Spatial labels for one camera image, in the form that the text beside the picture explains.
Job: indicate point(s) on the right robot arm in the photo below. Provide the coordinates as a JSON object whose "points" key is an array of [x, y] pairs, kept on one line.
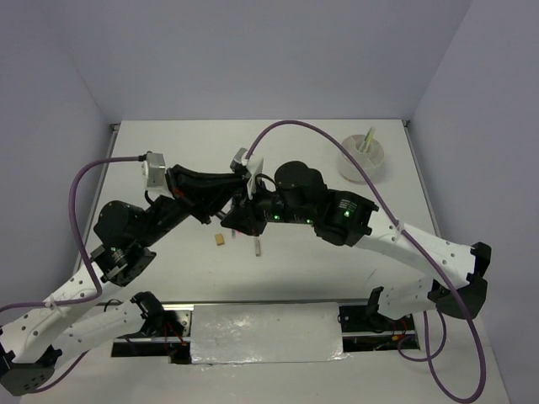
{"points": [[453, 281]]}

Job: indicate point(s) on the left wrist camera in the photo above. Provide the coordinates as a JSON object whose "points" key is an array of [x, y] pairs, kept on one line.
{"points": [[154, 173]]}

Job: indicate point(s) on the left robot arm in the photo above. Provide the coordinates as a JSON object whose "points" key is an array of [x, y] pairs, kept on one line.
{"points": [[56, 330]]}

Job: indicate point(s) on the white round divided organizer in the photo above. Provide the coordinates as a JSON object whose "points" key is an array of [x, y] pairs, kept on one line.
{"points": [[370, 160]]}

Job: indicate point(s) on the yellow pen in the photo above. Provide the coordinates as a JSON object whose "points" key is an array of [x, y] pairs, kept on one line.
{"points": [[360, 149]]}

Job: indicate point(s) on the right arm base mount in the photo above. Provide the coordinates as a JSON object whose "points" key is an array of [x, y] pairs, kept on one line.
{"points": [[362, 333]]}

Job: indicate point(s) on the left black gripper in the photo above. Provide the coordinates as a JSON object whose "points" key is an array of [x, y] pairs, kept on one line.
{"points": [[203, 194]]}

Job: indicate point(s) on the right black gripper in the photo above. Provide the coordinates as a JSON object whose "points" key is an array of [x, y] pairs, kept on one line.
{"points": [[242, 214]]}

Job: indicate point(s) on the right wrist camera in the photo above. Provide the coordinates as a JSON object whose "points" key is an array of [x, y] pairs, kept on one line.
{"points": [[249, 168]]}

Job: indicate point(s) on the tan eraser cube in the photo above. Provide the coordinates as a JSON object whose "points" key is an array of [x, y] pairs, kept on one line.
{"points": [[219, 240]]}

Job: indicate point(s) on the silver foil sheet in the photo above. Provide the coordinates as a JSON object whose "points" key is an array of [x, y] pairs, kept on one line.
{"points": [[266, 334]]}

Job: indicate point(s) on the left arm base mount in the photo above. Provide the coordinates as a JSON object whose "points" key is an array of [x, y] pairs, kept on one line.
{"points": [[168, 338]]}

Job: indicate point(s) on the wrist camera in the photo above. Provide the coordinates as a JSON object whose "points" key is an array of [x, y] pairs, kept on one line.
{"points": [[154, 173], [249, 168]]}

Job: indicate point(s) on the beige chalk stick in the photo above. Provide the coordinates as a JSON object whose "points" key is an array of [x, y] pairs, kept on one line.
{"points": [[257, 247]]}

